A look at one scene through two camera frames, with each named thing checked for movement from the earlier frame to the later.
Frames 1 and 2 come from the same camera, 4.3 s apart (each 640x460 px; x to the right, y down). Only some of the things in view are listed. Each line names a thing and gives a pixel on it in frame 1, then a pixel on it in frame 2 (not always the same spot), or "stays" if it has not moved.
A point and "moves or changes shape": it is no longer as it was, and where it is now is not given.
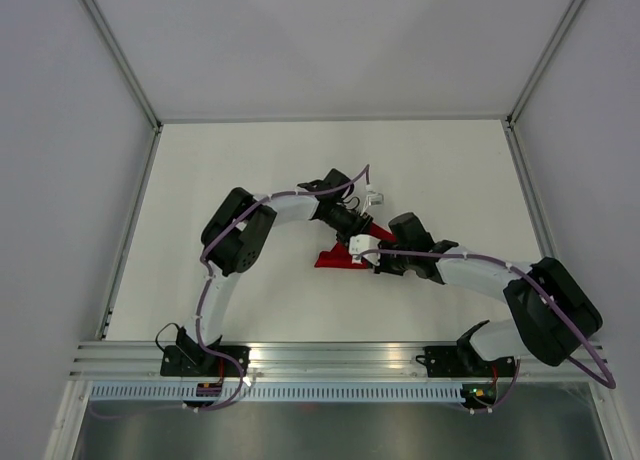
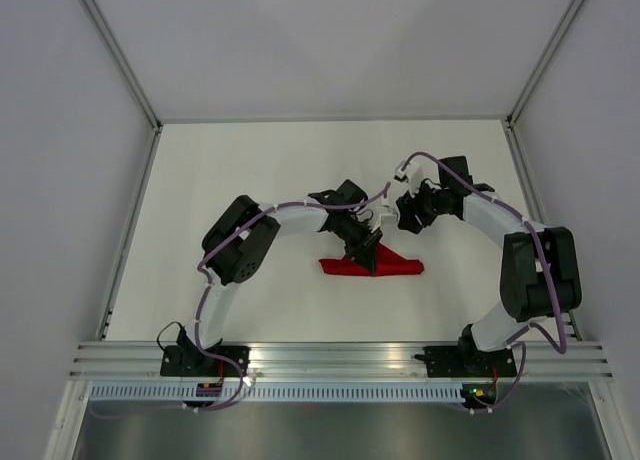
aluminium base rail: x=320 y=361 stays
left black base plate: x=196 y=361 stays
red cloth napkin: x=339 y=257 moves or changes shape
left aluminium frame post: x=118 y=55 stays
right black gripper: x=383 y=269 -> x=410 y=206
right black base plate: x=458 y=362 stays
